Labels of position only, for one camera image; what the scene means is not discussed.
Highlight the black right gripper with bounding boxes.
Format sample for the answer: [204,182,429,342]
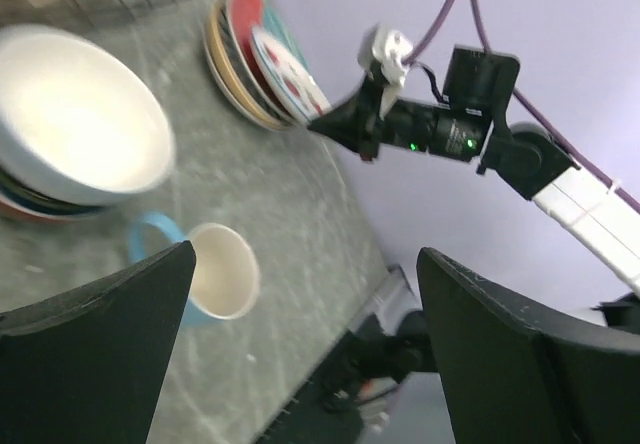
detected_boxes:
[307,78,491,162]

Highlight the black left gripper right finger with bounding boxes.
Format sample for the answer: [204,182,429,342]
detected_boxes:
[416,248,639,443]

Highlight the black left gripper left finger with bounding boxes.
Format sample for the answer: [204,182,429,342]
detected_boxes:
[1,242,195,444]

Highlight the watermelon pattern plate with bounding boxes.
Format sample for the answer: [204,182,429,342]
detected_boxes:
[250,26,331,126]

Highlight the red teal flower plate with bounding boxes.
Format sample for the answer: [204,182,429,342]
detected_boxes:
[225,0,295,127]

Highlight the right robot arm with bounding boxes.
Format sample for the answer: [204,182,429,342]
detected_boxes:
[308,46,639,291]

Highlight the light blue mug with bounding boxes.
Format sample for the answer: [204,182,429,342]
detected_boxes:
[128,212,261,328]

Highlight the orange bear plate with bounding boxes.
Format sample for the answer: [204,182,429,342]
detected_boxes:
[203,0,293,132]

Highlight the white top bowl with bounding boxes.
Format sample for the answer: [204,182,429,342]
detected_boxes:
[1,25,176,206]

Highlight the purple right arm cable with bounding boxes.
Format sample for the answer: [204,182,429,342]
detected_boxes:
[404,0,640,215]

